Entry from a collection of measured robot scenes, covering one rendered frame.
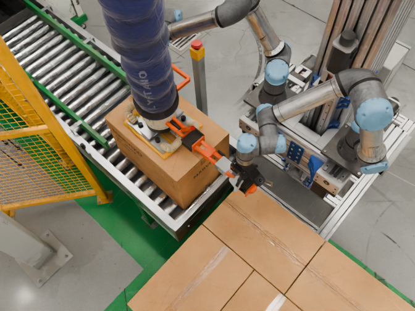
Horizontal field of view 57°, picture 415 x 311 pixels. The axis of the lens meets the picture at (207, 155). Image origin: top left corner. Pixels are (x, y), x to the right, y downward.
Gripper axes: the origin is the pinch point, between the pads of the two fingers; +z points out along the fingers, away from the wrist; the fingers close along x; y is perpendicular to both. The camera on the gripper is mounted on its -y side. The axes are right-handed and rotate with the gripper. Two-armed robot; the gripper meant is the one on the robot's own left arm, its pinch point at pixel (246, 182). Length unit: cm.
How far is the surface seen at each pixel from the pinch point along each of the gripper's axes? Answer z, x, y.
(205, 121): 14, -18, 45
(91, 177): 68, 43, 98
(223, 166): -1.0, 2.0, 13.0
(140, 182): 54, 25, 63
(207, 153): -0.9, 2.1, 23.6
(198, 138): -1.2, -1.2, 32.7
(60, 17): 49, -26, 221
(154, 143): 11, 12, 54
